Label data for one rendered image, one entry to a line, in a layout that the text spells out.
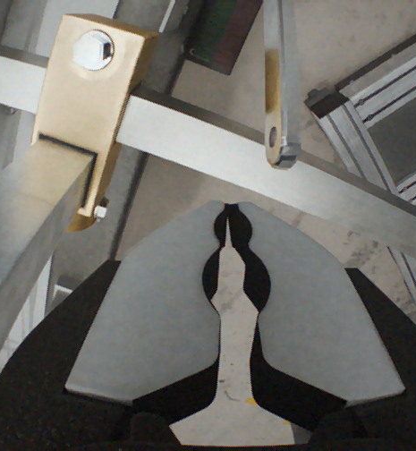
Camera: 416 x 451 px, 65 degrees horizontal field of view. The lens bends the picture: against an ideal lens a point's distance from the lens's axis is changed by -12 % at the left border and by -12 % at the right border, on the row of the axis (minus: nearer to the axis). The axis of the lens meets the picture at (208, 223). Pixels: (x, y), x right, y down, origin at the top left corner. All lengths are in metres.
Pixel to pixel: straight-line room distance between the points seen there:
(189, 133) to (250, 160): 0.04
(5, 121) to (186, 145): 0.35
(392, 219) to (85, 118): 0.21
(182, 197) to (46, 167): 1.01
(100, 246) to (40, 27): 0.28
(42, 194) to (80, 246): 0.29
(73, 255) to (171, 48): 0.27
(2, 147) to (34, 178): 0.36
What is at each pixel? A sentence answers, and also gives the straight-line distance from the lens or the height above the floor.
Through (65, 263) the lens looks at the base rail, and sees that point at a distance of 0.49.
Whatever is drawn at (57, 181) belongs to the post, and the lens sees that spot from 0.18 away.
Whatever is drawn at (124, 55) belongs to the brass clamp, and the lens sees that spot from 0.20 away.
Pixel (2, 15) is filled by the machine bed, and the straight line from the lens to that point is 0.50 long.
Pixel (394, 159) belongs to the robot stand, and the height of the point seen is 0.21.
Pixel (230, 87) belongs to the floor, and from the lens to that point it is 1.07.
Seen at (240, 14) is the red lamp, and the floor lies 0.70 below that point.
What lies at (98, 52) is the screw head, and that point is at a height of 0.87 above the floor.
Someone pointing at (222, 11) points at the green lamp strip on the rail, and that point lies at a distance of 0.35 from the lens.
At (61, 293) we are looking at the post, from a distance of 0.48.
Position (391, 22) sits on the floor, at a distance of 1.17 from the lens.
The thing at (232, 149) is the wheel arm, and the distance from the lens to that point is 0.22.
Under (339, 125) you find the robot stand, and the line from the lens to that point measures 0.90.
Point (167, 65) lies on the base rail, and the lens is 0.36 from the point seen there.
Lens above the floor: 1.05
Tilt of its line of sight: 59 degrees down
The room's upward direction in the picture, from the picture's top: 178 degrees counter-clockwise
